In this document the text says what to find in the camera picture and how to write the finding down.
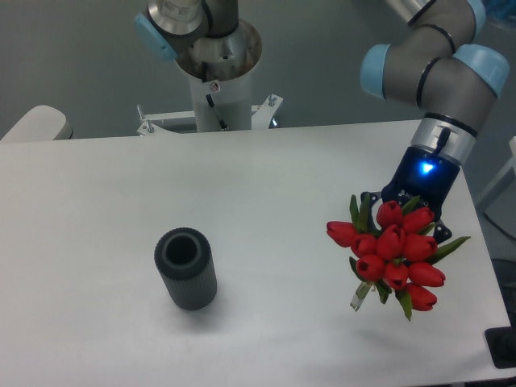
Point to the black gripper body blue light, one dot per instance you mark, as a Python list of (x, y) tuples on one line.
[(422, 174)]

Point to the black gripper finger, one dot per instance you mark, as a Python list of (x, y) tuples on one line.
[(440, 232), (374, 197)]

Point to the red tulip bouquet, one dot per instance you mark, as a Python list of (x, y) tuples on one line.
[(393, 252)]

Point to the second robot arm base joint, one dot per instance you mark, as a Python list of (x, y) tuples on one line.
[(169, 28)]

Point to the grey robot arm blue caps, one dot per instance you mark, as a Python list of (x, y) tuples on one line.
[(455, 82)]

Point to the black box at table edge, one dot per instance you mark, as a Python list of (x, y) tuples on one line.
[(501, 343)]

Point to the dark grey ribbed vase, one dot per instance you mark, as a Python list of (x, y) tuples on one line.
[(183, 257)]

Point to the beige chair armrest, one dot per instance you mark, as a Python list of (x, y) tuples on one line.
[(41, 123)]

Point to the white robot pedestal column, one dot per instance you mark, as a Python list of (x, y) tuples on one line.
[(219, 72)]

